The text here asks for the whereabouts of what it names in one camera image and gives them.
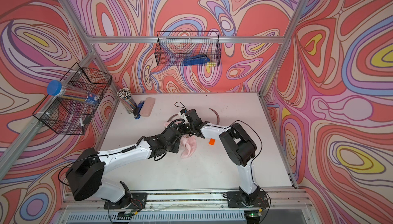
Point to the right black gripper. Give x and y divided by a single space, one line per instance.
181 126

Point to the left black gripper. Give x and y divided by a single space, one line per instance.
177 149

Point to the pink rag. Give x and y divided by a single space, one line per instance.
186 144

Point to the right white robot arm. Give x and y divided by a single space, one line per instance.
237 143

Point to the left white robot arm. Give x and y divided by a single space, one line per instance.
86 175

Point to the pink case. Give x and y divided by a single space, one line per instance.
147 107

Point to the blue stapler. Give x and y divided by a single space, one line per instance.
138 109

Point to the cup of pencils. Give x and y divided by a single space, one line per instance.
127 100

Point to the yellow item in basket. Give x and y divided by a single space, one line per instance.
211 64

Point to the blue tool in basket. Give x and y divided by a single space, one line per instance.
196 60

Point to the clear tube blue cap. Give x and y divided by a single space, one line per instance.
58 89

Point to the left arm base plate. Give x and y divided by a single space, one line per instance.
133 201

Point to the black wire basket back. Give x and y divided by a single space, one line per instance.
173 47

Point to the black wire basket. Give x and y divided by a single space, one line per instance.
173 47
68 117

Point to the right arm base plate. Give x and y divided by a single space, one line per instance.
239 199

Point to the black wire basket left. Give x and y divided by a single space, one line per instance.
68 117

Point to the aluminium rail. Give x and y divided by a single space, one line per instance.
274 206

